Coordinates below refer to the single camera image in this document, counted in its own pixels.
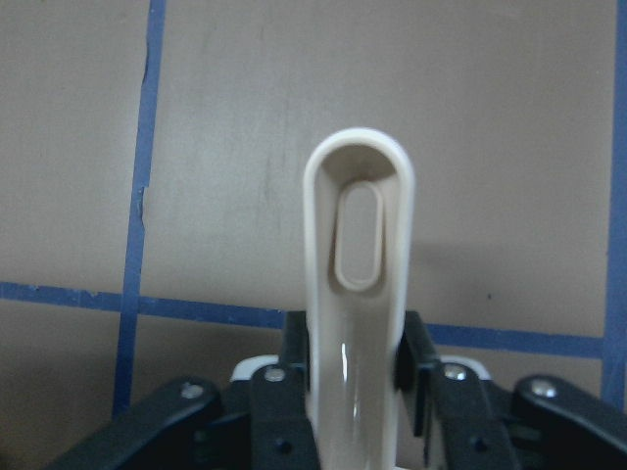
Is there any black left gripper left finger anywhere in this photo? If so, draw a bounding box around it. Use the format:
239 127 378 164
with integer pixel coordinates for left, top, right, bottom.
48 311 318 469

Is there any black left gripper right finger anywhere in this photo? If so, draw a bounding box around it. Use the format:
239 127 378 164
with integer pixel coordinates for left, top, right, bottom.
395 311 626 469

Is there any beige plastic dustpan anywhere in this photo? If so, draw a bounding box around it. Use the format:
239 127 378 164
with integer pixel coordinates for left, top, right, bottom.
303 127 415 469

